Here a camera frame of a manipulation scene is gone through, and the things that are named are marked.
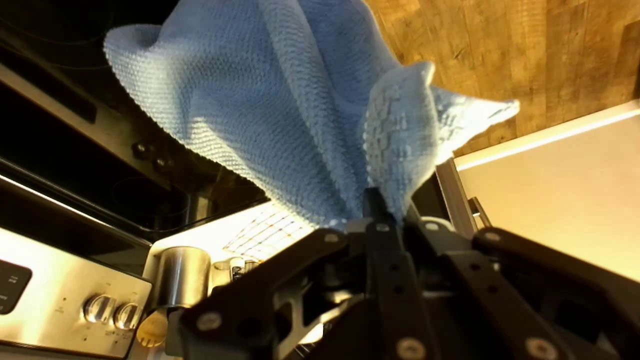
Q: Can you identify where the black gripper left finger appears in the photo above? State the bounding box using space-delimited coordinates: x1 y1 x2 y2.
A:
179 230 348 360

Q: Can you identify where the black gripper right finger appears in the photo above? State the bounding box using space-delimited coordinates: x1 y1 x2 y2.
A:
473 227 640 360

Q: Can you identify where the light blue towel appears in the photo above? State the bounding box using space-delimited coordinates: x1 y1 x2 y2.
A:
103 0 520 225

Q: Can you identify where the black glass-top oven range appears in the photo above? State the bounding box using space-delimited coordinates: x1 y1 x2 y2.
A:
2 27 264 360

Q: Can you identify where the steel utensil crock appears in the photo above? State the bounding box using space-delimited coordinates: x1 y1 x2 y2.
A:
146 246 210 309

